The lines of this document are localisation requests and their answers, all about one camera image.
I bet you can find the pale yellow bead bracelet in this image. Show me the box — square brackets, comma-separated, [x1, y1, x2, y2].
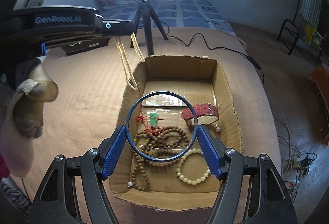
[176, 147, 211, 186]

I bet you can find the dark blue bangle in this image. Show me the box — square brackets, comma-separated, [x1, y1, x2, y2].
[125, 91, 199, 163]

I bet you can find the green jade pendant red cord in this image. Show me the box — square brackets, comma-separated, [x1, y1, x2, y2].
[134, 111, 165, 134]

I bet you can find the brown wooden bead necklace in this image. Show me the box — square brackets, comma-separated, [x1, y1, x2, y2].
[129, 124, 190, 192]

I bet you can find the cream bead necklace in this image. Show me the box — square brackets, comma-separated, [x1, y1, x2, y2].
[114, 33, 146, 91]

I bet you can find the gloved left hand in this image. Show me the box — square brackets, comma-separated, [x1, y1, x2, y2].
[1, 59, 59, 179]

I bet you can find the black tripod stand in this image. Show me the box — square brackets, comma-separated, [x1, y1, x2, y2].
[134, 0, 168, 56]

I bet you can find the black printed gift bag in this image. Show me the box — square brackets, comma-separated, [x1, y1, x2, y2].
[61, 38, 110, 56]

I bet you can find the brown cardboard box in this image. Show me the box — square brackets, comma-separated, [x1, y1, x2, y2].
[108, 55, 242, 211]

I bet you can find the blue patterned bed sheet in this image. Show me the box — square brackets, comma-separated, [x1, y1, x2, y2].
[101, 0, 235, 35]

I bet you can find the orange cloth covered table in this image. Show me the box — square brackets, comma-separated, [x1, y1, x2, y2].
[308, 64, 329, 110]

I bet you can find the black metal shelf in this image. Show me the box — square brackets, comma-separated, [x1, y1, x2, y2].
[277, 19, 328, 61]

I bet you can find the yellow box on shelf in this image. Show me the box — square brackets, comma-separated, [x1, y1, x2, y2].
[305, 24, 323, 48]

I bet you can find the power strip with cables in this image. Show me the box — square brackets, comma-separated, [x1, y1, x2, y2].
[274, 114, 328, 208]

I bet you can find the black power cable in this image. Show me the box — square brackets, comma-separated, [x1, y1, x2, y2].
[159, 21, 265, 86]

